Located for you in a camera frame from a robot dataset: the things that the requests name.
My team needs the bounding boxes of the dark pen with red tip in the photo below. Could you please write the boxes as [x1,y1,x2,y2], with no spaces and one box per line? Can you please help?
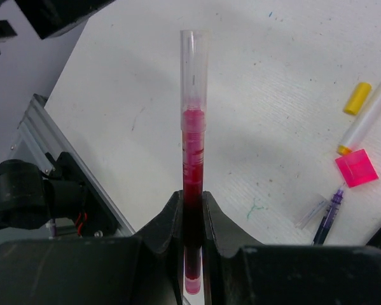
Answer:
[181,97,205,295]

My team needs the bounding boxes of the dark pen with purple tip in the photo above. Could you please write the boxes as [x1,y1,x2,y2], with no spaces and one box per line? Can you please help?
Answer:
[312,185,346,245]

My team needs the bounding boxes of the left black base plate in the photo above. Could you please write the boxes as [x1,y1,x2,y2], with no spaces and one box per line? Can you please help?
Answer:
[43,152,118,237]

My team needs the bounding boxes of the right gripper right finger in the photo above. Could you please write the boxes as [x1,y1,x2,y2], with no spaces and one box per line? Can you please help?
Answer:
[202,192,381,304]

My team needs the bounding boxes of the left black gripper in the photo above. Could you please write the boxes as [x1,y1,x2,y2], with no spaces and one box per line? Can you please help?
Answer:
[0,0,114,61]

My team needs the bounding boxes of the clear cap of purple pen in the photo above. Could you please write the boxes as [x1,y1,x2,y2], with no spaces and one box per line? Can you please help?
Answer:
[294,194,328,229]

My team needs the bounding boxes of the clear cap of red pen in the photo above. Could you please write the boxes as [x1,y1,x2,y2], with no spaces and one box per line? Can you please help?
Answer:
[180,30,210,112]

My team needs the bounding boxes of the aluminium mounting rail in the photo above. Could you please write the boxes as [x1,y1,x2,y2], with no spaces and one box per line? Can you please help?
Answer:
[8,94,135,238]

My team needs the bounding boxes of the pink highlighter cap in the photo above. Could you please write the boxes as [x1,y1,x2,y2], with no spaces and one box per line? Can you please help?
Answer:
[335,146,379,188]

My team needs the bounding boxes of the white yellow pen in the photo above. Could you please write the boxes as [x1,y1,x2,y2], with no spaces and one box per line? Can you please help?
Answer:
[336,82,381,156]

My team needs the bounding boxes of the yellow pen cap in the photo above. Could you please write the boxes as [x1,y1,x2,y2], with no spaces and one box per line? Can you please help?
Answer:
[343,82,372,116]

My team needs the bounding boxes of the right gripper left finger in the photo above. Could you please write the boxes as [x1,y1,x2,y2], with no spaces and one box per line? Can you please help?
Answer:
[0,191,184,304]

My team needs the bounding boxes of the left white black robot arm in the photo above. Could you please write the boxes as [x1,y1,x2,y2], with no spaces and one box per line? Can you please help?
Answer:
[0,1,118,236]

